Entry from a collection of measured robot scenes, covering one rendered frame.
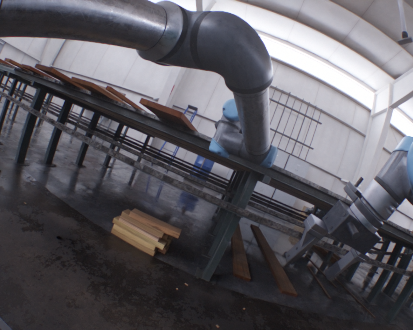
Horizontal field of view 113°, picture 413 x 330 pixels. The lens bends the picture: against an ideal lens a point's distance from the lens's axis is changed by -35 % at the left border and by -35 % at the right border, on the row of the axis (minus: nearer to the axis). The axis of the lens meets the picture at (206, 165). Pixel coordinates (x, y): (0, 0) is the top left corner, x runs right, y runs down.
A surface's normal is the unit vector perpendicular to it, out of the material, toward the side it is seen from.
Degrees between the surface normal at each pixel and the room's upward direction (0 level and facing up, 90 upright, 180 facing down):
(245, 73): 141
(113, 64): 89
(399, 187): 106
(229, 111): 90
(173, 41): 121
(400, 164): 90
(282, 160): 90
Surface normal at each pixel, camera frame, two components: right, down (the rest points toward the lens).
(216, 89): -0.29, -0.11
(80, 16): 0.67, 0.71
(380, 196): -0.76, -0.17
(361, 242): -0.15, 0.38
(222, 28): -0.04, 0.18
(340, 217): -0.86, -0.51
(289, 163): -0.09, -0.03
